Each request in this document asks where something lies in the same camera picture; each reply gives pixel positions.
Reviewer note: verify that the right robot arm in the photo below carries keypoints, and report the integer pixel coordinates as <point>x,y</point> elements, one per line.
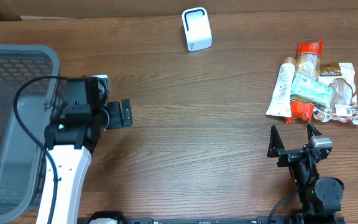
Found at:
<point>320,197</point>

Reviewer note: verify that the grey plastic shopping basket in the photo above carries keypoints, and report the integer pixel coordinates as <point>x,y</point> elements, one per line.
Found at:
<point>25,89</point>

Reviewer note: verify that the beige Pantree snack bag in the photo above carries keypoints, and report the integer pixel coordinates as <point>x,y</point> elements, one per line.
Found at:
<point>343,106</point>

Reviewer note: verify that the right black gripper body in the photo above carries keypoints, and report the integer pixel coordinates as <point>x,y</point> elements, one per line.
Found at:
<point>291,157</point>

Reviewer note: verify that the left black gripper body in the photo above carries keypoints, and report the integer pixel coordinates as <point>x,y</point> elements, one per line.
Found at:
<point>115,115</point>

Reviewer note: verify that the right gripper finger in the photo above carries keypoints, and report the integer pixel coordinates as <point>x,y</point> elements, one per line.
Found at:
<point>312,131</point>
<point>276,146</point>

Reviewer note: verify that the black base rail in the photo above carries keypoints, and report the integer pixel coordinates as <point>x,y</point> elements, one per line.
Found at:
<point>119,218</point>

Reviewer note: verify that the white barcode scanner stand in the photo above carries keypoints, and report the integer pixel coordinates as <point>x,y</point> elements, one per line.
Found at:
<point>197,29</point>

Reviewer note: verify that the white tube with gold cap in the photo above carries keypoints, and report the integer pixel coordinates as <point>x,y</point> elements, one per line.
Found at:
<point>280,101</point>

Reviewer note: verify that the teal snack packet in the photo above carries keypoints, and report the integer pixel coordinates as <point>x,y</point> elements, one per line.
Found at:
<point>310,89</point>

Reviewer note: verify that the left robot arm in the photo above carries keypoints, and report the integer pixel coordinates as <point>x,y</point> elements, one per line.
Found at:
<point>71,138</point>

